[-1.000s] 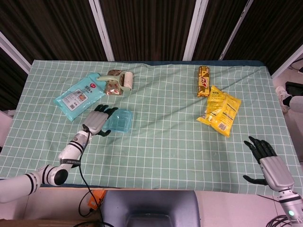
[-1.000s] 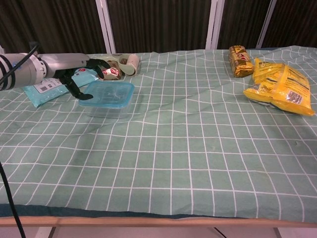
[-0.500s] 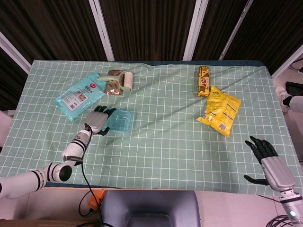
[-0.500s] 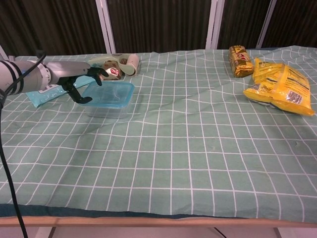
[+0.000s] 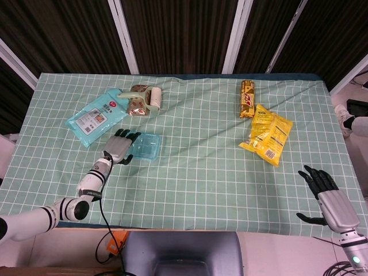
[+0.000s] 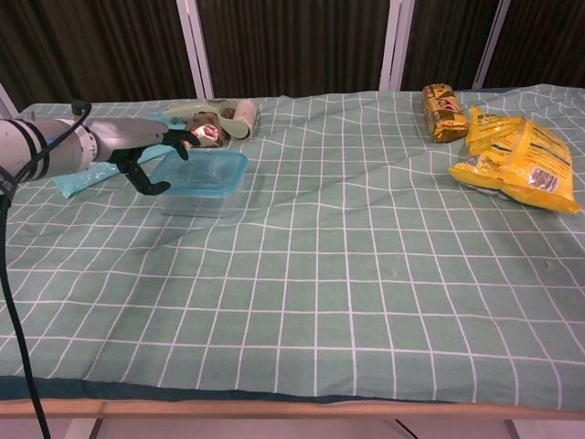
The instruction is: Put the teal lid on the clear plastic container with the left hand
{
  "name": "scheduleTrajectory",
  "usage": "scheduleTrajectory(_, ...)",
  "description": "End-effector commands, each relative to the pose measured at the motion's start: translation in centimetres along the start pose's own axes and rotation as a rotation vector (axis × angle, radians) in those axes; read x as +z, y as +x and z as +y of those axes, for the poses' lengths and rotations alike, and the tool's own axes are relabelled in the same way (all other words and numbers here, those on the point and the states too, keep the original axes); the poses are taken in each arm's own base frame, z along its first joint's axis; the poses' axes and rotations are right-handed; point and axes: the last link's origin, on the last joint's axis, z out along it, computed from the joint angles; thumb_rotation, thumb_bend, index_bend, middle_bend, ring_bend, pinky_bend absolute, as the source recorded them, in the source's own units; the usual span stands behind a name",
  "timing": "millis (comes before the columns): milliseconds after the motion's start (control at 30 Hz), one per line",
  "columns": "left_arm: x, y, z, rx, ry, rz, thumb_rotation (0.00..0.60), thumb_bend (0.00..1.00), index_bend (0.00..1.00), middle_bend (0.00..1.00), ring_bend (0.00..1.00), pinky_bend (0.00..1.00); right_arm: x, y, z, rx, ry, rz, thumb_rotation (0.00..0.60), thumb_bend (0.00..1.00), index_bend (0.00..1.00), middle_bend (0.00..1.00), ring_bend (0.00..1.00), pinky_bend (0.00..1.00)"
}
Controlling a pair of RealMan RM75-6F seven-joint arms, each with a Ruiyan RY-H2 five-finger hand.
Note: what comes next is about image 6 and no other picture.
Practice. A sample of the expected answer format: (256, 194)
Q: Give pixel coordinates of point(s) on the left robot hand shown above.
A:
(128, 137)

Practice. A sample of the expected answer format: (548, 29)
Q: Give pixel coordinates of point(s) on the blue plastic lid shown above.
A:
(215, 171)

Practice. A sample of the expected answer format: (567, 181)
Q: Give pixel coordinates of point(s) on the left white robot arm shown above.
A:
(41, 146)

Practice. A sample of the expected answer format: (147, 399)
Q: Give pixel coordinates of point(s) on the clear plastic container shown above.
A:
(201, 206)

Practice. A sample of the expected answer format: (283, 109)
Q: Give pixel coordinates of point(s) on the light blue wet wipes pack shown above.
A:
(82, 180)

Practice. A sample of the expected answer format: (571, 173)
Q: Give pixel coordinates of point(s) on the shiny brown snack packet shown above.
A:
(209, 132)

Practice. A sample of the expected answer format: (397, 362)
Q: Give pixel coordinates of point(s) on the pale green lint roller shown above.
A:
(247, 114)

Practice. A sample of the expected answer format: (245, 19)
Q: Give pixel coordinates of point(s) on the green checked tablecloth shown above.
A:
(320, 274)

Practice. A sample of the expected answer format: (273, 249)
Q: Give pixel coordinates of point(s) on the golden biscuit pack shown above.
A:
(445, 119)

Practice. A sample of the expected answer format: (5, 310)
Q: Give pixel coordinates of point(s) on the yellow snack bag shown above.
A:
(516, 160)

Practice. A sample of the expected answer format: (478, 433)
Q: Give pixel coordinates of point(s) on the white partition frame post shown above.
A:
(491, 46)
(195, 46)
(396, 46)
(7, 100)

